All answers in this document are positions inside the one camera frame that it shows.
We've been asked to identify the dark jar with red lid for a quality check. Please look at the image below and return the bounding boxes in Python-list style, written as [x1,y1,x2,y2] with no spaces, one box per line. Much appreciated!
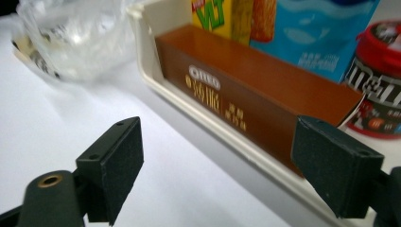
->
[343,20,401,140]

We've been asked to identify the brown biscuit box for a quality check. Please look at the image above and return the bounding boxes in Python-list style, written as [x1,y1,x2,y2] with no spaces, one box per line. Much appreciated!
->
[154,24,365,176]

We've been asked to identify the white plastic tray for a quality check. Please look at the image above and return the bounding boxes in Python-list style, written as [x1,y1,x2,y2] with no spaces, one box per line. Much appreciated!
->
[126,0,401,227]

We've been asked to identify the blue snack pouch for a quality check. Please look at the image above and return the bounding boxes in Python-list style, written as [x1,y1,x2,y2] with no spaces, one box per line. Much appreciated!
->
[250,0,381,83]

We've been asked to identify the translucent smiley plastic bag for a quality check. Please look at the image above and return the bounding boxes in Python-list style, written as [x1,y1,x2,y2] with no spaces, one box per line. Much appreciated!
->
[10,0,140,84]

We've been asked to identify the yellow drink carton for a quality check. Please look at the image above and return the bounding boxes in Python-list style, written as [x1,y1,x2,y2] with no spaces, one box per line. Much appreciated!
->
[190,0,253,45]

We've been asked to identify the white board sheet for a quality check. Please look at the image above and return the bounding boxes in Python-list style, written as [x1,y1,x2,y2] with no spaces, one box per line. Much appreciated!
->
[0,12,348,227]

